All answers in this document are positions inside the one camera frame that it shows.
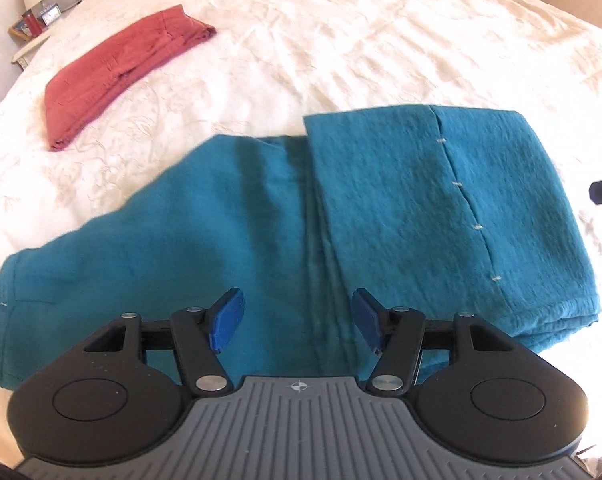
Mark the red picture frame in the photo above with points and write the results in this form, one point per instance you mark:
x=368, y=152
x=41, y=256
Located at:
x=25, y=26

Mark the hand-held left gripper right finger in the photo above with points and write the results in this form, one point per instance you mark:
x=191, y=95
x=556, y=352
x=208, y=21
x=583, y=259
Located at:
x=367, y=316

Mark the folded red pants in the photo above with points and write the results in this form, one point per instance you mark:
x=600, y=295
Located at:
x=116, y=67

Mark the teal pants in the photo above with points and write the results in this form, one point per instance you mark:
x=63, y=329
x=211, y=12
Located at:
x=261, y=230

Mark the white embroidered bedspread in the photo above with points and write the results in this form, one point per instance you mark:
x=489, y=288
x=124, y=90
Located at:
x=361, y=35

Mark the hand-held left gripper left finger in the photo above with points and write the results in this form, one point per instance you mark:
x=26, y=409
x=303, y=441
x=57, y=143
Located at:
x=227, y=316

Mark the cream nightstand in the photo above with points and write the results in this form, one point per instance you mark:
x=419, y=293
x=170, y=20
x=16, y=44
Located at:
x=28, y=50

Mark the small desk clock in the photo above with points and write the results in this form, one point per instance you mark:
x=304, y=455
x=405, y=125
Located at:
x=51, y=14

